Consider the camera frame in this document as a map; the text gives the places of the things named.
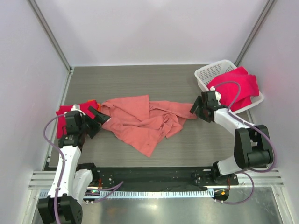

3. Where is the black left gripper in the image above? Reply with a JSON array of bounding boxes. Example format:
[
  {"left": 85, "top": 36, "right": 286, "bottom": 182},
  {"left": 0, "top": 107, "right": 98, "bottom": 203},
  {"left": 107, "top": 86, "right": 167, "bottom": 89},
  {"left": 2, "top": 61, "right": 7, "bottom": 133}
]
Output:
[{"left": 79, "top": 106, "right": 109, "bottom": 138}]

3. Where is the salmon pink t-shirt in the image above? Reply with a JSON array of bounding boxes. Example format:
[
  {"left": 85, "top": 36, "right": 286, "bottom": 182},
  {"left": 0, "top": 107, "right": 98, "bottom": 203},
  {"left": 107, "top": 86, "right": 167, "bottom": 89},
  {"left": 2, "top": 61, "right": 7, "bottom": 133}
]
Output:
[{"left": 100, "top": 95, "right": 197, "bottom": 157}]

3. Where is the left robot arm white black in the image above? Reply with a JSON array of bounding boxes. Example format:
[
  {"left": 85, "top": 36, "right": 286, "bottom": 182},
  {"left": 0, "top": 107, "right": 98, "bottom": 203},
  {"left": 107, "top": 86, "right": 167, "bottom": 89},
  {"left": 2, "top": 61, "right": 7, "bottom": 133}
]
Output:
[{"left": 38, "top": 105, "right": 110, "bottom": 224}]

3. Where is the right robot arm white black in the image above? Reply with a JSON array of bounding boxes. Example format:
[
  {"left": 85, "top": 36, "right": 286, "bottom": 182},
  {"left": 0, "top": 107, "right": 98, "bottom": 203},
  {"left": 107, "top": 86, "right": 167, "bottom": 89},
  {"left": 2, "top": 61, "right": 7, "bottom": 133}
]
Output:
[{"left": 190, "top": 91, "right": 275, "bottom": 185}]

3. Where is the white plastic laundry basket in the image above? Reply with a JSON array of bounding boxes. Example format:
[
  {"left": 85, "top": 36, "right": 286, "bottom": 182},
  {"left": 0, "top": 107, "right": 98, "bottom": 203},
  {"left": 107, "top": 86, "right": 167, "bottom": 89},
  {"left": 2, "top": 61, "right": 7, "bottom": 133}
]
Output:
[{"left": 194, "top": 60, "right": 264, "bottom": 113}]

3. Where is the folded crimson t-shirt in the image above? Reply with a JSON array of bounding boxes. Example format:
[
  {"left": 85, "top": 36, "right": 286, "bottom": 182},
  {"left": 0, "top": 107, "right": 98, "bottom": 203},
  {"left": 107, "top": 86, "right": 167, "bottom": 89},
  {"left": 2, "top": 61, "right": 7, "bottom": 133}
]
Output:
[{"left": 55, "top": 100, "right": 99, "bottom": 138}]

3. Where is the crimson t-shirt in basket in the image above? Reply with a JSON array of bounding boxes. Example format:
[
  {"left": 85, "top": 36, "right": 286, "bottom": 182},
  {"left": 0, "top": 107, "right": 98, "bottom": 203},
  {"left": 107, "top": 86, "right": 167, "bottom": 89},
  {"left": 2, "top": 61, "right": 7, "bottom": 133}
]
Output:
[{"left": 207, "top": 67, "right": 259, "bottom": 112}]

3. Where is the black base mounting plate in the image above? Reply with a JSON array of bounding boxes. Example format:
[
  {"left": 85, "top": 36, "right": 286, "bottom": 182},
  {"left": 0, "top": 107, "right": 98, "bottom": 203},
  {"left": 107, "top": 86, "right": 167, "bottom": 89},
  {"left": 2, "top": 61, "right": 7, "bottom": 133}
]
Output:
[{"left": 97, "top": 167, "right": 239, "bottom": 191}]

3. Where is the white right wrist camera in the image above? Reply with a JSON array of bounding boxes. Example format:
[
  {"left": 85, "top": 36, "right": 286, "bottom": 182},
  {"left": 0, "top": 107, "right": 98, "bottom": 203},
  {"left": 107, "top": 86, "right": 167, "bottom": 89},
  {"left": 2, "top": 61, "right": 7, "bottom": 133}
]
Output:
[{"left": 210, "top": 86, "right": 221, "bottom": 101}]

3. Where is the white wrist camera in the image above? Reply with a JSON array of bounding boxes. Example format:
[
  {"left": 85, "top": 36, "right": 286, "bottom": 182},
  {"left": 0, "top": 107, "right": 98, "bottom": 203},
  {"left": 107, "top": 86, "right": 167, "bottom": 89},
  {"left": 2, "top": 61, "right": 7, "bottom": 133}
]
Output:
[
  {"left": 71, "top": 104, "right": 81, "bottom": 112},
  {"left": 210, "top": 86, "right": 221, "bottom": 101}
]

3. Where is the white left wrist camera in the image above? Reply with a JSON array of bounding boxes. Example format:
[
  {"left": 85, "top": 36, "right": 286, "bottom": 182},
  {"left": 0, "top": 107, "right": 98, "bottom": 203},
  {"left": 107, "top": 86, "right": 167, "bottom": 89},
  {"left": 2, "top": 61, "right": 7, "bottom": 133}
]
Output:
[{"left": 71, "top": 104, "right": 81, "bottom": 112}]

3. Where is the perforated aluminium rail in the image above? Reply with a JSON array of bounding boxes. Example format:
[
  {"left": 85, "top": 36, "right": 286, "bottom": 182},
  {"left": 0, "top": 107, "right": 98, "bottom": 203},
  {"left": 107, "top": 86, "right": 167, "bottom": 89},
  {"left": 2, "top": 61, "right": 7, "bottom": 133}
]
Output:
[{"left": 39, "top": 189, "right": 214, "bottom": 199}]

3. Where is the right aluminium frame post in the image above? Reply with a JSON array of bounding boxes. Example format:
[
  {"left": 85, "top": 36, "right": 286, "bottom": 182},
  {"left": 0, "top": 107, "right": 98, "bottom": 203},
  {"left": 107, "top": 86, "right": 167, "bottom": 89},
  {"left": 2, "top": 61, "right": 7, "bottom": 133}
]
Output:
[{"left": 235, "top": 0, "right": 277, "bottom": 66}]

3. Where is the aluminium frame post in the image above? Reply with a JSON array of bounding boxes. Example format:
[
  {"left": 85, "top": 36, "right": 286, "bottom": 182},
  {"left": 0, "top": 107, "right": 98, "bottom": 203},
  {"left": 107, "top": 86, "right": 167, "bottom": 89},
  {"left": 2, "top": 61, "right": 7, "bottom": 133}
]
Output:
[
  {"left": 235, "top": 0, "right": 277, "bottom": 66},
  {"left": 27, "top": 0, "right": 72, "bottom": 73}
]

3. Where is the left aluminium frame post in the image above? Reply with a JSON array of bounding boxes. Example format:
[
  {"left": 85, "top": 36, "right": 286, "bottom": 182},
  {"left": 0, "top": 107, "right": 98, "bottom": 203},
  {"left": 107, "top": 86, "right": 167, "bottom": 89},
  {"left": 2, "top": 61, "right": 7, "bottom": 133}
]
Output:
[{"left": 27, "top": 0, "right": 72, "bottom": 73}]

